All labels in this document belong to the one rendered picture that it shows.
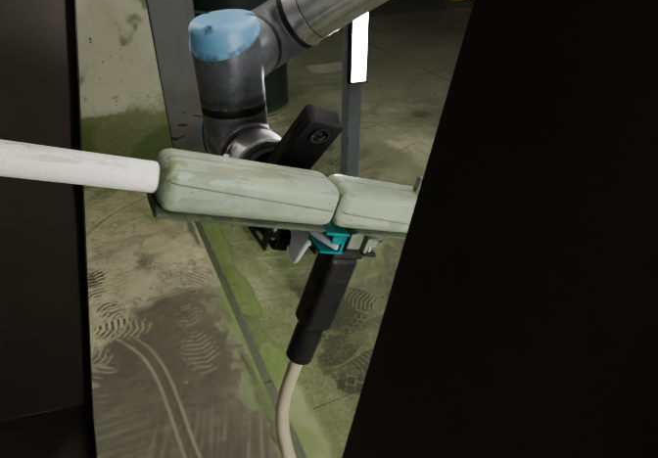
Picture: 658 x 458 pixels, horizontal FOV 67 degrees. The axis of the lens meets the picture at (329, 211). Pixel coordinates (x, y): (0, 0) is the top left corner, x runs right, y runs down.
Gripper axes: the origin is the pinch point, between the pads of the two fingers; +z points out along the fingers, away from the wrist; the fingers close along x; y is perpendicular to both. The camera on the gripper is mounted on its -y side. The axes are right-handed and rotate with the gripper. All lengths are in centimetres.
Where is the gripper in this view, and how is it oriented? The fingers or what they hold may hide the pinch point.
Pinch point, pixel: (350, 235)
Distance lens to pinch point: 48.4
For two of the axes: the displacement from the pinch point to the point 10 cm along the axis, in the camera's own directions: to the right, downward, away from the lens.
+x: -8.2, -1.1, -5.6
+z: 4.6, 4.5, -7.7
